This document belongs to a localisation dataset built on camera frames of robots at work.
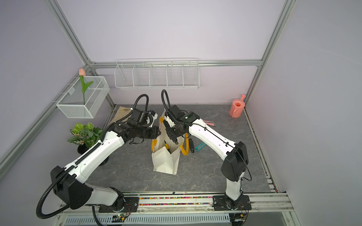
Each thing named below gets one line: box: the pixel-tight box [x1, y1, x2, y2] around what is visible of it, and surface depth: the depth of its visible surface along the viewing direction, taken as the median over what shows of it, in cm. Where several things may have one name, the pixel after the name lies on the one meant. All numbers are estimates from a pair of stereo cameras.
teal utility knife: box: [194, 141, 207, 152], surface depth 96 cm
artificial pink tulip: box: [78, 67, 94, 105], surface depth 85 cm
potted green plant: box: [66, 122, 105, 155], surface depth 75 cm
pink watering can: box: [229, 94, 247, 119], surface depth 107 cm
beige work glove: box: [108, 106, 132, 125], surface depth 118 cm
